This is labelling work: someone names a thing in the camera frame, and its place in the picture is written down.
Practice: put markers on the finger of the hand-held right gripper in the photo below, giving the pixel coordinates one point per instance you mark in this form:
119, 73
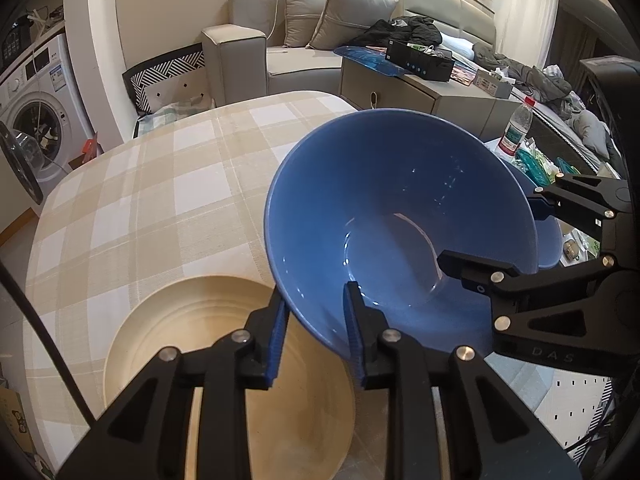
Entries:
480, 272
580, 195

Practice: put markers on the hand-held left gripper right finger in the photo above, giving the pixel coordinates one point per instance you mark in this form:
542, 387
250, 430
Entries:
352, 340

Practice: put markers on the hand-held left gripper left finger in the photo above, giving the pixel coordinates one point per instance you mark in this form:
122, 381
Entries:
277, 340

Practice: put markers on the blue bowl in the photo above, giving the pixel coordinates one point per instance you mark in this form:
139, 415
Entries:
547, 240
375, 185

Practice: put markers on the teal packets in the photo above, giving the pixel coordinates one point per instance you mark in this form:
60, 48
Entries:
532, 167

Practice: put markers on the light grey cloth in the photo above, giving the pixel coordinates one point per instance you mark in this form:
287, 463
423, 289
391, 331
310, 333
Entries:
590, 132

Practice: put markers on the plastic water bottle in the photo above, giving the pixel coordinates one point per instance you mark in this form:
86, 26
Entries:
515, 130

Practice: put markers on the white side table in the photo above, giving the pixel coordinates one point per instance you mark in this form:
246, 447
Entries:
492, 147

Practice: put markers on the white perforated board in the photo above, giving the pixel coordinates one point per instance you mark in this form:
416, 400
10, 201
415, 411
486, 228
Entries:
575, 420

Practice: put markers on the grey clothes pile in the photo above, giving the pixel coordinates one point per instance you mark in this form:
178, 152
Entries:
530, 75

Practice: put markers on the white tissue box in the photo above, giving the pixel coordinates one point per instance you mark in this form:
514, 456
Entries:
492, 85

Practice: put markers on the white curtain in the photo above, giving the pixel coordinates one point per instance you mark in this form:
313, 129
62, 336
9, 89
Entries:
525, 10

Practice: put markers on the grey cabinet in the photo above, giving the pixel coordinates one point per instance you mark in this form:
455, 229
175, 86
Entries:
400, 95

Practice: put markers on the black electronic box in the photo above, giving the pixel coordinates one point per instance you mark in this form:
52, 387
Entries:
420, 62

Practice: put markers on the beige padded headboard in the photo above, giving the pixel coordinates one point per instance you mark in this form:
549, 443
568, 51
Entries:
450, 10

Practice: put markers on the black jacket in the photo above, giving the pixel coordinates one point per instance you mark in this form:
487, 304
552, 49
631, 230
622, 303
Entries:
410, 30

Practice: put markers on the blue-green checked cloth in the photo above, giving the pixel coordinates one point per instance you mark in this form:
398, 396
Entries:
170, 115

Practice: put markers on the red and brown cardboard piece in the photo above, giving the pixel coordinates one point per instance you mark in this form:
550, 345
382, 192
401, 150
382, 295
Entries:
90, 147

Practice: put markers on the cardboard box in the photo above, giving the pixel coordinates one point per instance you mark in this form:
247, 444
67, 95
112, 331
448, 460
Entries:
15, 425

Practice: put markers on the grey sofa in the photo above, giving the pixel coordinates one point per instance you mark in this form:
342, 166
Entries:
235, 60

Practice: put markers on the black white patterned bag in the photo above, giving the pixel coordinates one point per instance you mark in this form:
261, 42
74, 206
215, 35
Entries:
165, 80

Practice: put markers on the grey cushion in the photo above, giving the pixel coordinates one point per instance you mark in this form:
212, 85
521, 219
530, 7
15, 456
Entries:
355, 15
300, 10

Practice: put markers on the white washing machine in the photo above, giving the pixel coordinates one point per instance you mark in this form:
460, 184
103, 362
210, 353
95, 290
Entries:
45, 110

